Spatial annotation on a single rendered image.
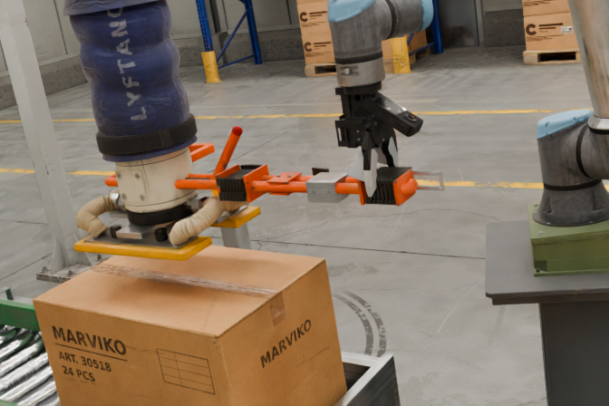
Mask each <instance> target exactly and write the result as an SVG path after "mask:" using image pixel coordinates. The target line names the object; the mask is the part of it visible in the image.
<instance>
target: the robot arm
mask: <svg viewBox="0 0 609 406"><path fill-rule="evenodd" d="M567 2H568V6H569V10H570V14H571V18H572V22H573V26H574V29H575V37H576V40H577V44H578V48H579V52H580V56H581V60H582V64H583V67H584V71H585V78H586V82H587V86H588V90H589V94H590V98H591V102H592V105H593V110H594V111H592V110H588V109H582V110H573V111H565V112H560V113H557V114H554V115H551V116H548V117H545V118H544V119H542V120H540V121H539V122H538V123H537V125H536V139H537V146H538V152H539V158H540V166H541V172H542V179H543V185H544V191H543V195H542V198H541V202H540V206H539V215H540V217H541V218H542V219H544V220H545V221H548V222H553V223H580V222H586V221H591V220H595V219H598V218H602V217H605V216H607V215H608V214H609V194H608V192H607V190H606V188H605V186H604V184H603V182H602V179H607V180H609V0H567ZM327 6H328V15H327V18H328V24H329V27H330V29H331V35H332V41H333V53H334V59H335V67H336V73H337V80H338V84H339V85H341V87H336V88H335V95H341V101H342V107H343V114H342V115H340V116H339V119H337V120H335V121H334V122H335V128H336V135H337V141H338V147H347V148H350V149H356V148H358V147H359V146H361V148H360V149H359V150H358V151H357V159H356V161H355V162H354V163H352V164H350V165H348V166H347V168H346V173H347V175H348V176H350V177H352V178H355V179H359V180H361V181H364V184H365V188H366V192H367V195H368V197H371V196H372V195H373V193H374V191H375V190H376V188H377V185H376V177H377V172H376V166H377V162H379V163H381V164H385V165H388V166H389V167H398V153H397V152H398V148H397V140H396V135H395V131H394V129H395V130H397V131H399V132H401V133H402V134H404V135H405V136H407V137H411V136H412V135H414V134H415V133H417V132H419V131H420V129H421V125H422V123H423V120H422V119H421V118H419V117H418V116H416V115H414V114H413V113H411V112H410V111H407V110H406V109H404V108H403V107H401V106H400V105H399V104H397V103H396V102H394V101H392V100H390V99H389V98H387V97H386V96H384V95H383V94H381V93H379V92H377V91H379V90H380V89H381V88H382V82H381V81H383V80H384V79H385V78H386V77H385V70H384V62H383V54H382V41H385V40H389V39H392V38H395V37H399V36H403V35H405V34H412V33H418V32H420V31H421V30H424V29H426V28H427V27H428V26H429V25H430V23H431V21H432V18H433V3H432V0H329V1H328V5H327ZM343 119H345V120H343ZM338 128H340V132H341V139H342V140H340V137H339V131H338ZM374 148H375V150H374Z"/></svg>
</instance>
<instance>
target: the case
mask: <svg viewBox="0 0 609 406"><path fill-rule="evenodd" d="M33 303H34V310H35V312H36V316H37V320H38V323H39V326H40V330H41V333H42V337H43V342H44V346H45V349H46V352H47V356H48V359H49V363H50V366H51V369H52V373H53V378H54V382H55V386H56V389H57V392H58V396H59V399H60V403H61V406H334V405H335V404H336V403H337V402H338V401H339V400H340V399H341V398H342V397H343V396H344V395H345V394H346V393H347V388H346V382H345V377H344V371H343V360H342V355H341V349H340V344H339V338H338V333H337V326H336V321H335V315H334V305H333V299H332V294H331V287H330V282H329V276H328V271H327V265H326V260H325V258H321V257H313V256H298V255H289V254H282V253H274V252H266V251H257V250H249V249H242V248H233V247H225V246H208V247H206V248H205V249H203V250H202V251H200V252H198V253H197V254H195V255H194V256H192V257H191V258H189V259H188V260H186V261H176V260H166V259H156V258H146V257H136V256H117V255H116V256H113V257H111V258H109V259H107V260H106V261H104V262H102V263H100V264H98V265H97V266H94V267H92V268H91V269H89V270H87V271H85V272H83V273H81V274H79V275H77V276H76V277H74V278H72V279H70V280H68V281H66V282H64V283H62V284H61V285H58V286H56V287H55V288H53V289H51V290H49V291H47V292H46V293H44V294H42V295H39V296H37V297H36V298H34V299H33Z"/></svg>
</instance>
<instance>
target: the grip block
mask: <svg viewBox="0 0 609 406"><path fill-rule="evenodd" d="M240 167H241V169H240ZM240 167H239V164H236V165H234V166H232V167H230V168H228V169H226V170H224V171H222V172H220V173H218V174H217V175H215V180H216V184H217V192H218V196H219V201H247V202H252V201H253V200H255V199H257V198H259V197H261V196H262V195H264V194H266V193H267V192H268V191H253V190H252V189H251V183H252V181H262V177H263V176H264V175H269V172H268V167H267V164H264V165H241V166H240Z"/></svg>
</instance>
